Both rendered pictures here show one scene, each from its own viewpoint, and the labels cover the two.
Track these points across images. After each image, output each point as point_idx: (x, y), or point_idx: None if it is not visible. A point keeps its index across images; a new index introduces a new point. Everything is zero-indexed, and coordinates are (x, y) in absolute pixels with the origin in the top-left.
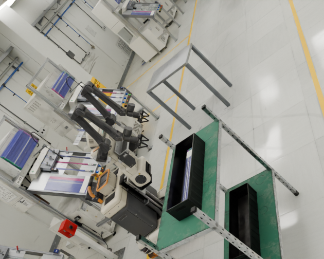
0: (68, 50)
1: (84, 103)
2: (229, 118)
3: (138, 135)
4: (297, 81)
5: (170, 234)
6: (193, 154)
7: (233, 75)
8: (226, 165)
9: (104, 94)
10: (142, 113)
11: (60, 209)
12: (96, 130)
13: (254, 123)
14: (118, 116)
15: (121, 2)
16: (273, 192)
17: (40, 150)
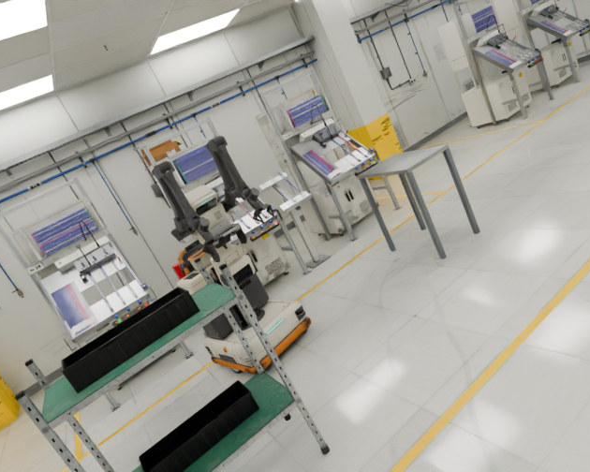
0: (387, 66)
1: (317, 144)
2: (421, 275)
3: (215, 236)
4: (522, 300)
5: (62, 385)
6: (148, 318)
7: (496, 219)
8: (350, 331)
9: (228, 161)
10: (268, 209)
11: None
12: (193, 199)
13: (425, 309)
14: (349, 181)
15: (485, 31)
16: (257, 431)
17: (215, 174)
